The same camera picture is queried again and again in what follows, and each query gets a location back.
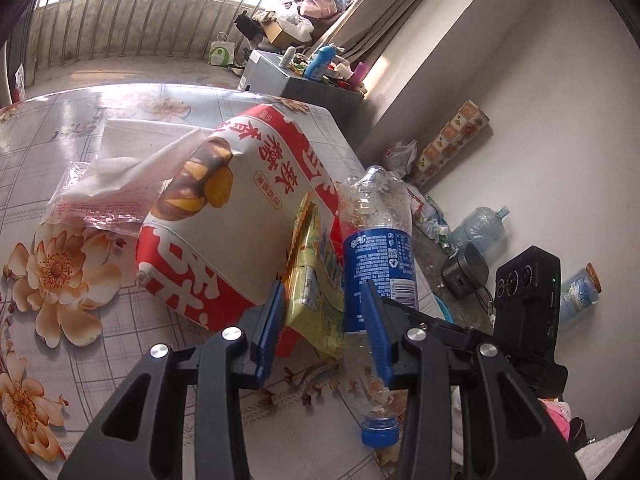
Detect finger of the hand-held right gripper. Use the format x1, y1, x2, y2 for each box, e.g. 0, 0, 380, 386
385, 297, 496, 356

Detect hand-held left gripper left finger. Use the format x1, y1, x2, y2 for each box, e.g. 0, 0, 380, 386
57, 280, 288, 480

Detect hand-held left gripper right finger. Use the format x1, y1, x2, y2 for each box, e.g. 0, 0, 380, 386
359, 280, 588, 480

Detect yellow green snack packet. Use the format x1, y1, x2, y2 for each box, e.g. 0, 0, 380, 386
281, 192, 348, 358

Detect clear plastic bottle blue label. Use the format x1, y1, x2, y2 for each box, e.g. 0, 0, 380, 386
337, 165, 420, 448

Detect red white snack bag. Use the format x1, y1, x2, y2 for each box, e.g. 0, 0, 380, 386
136, 104, 351, 358

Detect white tissue sheet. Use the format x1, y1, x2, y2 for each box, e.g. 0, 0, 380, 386
65, 117, 216, 196

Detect water jug brown cap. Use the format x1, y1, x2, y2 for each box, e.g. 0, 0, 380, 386
560, 264, 602, 323

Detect scattered brown shells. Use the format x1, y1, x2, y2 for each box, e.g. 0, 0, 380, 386
270, 360, 351, 403

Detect black rice cooker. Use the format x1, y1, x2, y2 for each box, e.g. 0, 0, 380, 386
441, 242, 490, 298

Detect empty blue water jug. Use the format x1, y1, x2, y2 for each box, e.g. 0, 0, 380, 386
450, 205, 511, 253

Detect pile of plastic packaging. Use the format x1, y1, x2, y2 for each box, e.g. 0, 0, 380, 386
405, 182, 453, 251

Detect white plastic bag red print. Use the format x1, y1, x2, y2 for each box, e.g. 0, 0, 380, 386
382, 139, 418, 176

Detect patterned rolled mat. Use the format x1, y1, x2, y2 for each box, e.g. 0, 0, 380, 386
415, 100, 490, 186

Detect clear packet red print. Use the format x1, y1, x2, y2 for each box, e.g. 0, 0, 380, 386
50, 160, 166, 236

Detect grey cabinet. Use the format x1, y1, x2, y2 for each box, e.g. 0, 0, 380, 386
239, 50, 363, 121

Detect blue detergent bottle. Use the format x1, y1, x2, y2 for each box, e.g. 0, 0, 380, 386
304, 45, 337, 81

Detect green white shopping bag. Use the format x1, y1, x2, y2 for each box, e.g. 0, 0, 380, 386
208, 32, 236, 67

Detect cardboard box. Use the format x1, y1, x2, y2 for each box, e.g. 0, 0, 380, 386
262, 20, 313, 46

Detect black bag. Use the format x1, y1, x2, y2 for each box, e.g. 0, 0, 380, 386
234, 11, 266, 41

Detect beige curtain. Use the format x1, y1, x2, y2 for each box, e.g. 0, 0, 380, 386
312, 0, 481, 81

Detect pink bedding pile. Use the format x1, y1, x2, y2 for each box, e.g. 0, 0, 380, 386
297, 0, 341, 20

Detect metal balcony railing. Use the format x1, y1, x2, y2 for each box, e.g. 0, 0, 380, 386
10, 0, 326, 86

